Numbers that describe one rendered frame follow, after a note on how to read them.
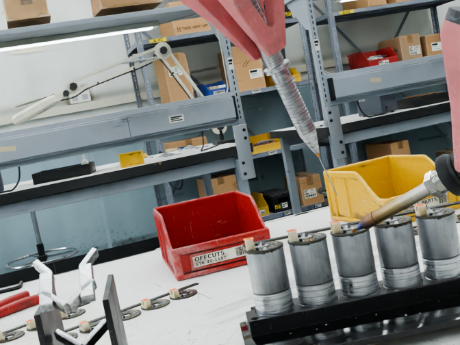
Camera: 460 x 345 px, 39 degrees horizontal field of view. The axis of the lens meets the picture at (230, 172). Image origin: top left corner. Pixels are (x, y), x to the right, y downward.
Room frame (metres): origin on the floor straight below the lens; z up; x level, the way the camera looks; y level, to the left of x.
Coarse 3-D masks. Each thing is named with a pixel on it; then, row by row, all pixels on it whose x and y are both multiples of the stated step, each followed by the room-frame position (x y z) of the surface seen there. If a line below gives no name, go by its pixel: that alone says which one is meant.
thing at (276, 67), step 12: (252, 0) 0.36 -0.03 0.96; (264, 60) 0.37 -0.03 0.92; (276, 60) 0.37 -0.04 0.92; (288, 60) 0.37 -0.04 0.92; (264, 72) 0.37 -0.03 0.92; (276, 72) 0.37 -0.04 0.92; (288, 72) 0.37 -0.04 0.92; (276, 84) 0.37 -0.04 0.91; (288, 84) 0.37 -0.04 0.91; (288, 96) 0.37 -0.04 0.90; (300, 96) 0.38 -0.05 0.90; (288, 108) 0.38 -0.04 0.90; (300, 108) 0.38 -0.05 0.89; (300, 120) 0.38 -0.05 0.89; (312, 120) 0.38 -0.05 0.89; (300, 132) 0.38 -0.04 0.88
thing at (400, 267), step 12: (384, 228) 0.40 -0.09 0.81; (396, 228) 0.40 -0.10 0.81; (408, 228) 0.40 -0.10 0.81; (384, 240) 0.40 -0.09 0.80; (396, 240) 0.40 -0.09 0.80; (408, 240) 0.40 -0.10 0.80; (384, 252) 0.40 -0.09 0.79; (396, 252) 0.40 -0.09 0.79; (408, 252) 0.40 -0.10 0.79; (384, 264) 0.40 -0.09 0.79; (396, 264) 0.40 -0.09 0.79; (408, 264) 0.40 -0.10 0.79; (384, 276) 0.40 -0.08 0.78; (396, 276) 0.40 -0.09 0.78; (408, 276) 0.40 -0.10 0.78; (420, 276) 0.40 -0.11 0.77; (396, 288) 0.40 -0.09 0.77
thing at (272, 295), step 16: (256, 256) 0.39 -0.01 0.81; (272, 256) 0.39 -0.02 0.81; (256, 272) 0.40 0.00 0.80; (272, 272) 0.39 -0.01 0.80; (256, 288) 0.40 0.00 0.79; (272, 288) 0.39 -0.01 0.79; (288, 288) 0.40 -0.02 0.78; (256, 304) 0.40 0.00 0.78; (272, 304) 0.39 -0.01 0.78; (288, 304) 0.40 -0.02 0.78
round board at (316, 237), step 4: (300, 236) 0.41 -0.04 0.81; (312, 236) 0.41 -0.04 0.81; (316, 236) 0.40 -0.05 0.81; (320, 236) 0.40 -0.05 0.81; (324, 236) 0.40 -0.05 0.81; (288, 240) 0.41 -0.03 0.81; (300, 240) 0.40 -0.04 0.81; (304, 240) 0.40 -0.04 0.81; (312, 240) 0.39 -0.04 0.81; (316, 240) 0.39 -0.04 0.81; (320, 240) 0.40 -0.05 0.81; (292, 244) 0.40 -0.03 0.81; (296, 244) 0.40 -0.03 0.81; (300, 244) 0.40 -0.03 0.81
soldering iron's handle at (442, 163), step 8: (440, 160) 0.35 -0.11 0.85; (448, 160) 0.35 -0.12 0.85; (440, 168) 0.35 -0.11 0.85; (448, 168) 0.34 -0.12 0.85; (440, 176) 0.35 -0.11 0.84; (448, 176) 0.34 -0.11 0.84; (456, 176) 0.34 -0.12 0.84; (448, 184) 0.34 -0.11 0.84; (456, 184) 0.34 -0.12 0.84; (456, 192) 0.34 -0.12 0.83
